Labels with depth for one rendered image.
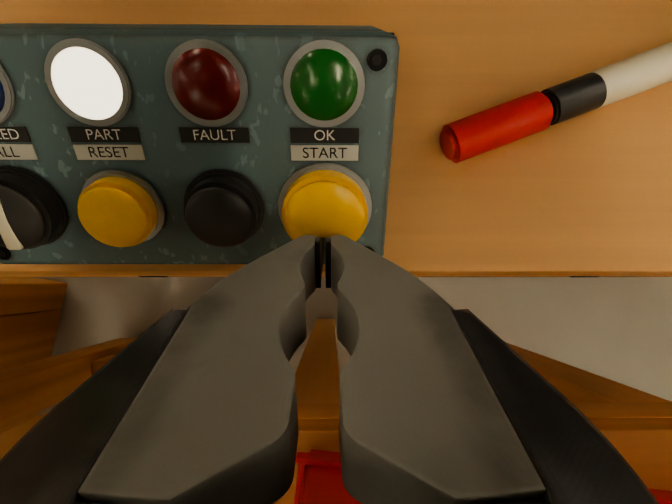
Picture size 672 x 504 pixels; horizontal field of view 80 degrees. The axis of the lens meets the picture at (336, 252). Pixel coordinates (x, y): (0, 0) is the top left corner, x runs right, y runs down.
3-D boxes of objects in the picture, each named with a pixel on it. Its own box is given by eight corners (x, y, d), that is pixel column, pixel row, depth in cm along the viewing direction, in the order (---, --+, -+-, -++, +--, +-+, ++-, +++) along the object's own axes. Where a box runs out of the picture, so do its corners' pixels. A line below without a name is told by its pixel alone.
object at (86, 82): (137, 123, 13) (113, 104, 11) (67, 123, 13) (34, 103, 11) (139, 66, 13) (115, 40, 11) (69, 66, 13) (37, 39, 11)
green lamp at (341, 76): (359, 124, 13) (362, 105, 11) (289, 124, 13) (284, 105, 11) (358, 67, 13) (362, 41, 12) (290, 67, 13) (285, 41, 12)
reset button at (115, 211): (166, 236, 15) (154, 253, 14) (100, 236, 15) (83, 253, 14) (151, 173, 14) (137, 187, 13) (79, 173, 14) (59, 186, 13)
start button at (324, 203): (364, 242, 15) (366, 259, 14) (286, 242, 15) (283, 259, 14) (368, 167, 13) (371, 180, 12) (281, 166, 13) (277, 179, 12)
